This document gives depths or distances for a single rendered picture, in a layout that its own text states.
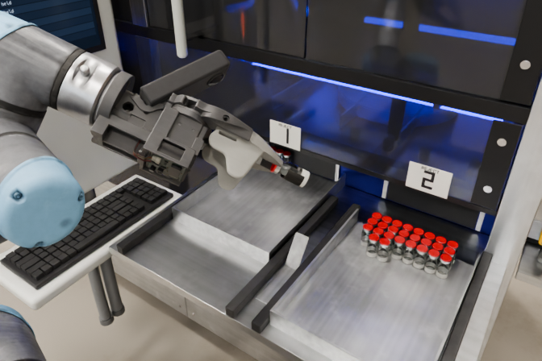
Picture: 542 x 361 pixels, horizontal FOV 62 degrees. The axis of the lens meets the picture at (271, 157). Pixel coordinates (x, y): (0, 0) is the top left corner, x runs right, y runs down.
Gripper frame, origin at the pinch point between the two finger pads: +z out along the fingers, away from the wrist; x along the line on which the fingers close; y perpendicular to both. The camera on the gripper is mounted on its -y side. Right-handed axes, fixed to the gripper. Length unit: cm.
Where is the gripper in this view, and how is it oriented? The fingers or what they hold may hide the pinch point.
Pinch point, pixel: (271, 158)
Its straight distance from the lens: 56.0
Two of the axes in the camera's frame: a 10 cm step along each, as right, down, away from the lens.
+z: 8.9, 4.3, 1.5
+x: 3.2, -3.4, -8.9
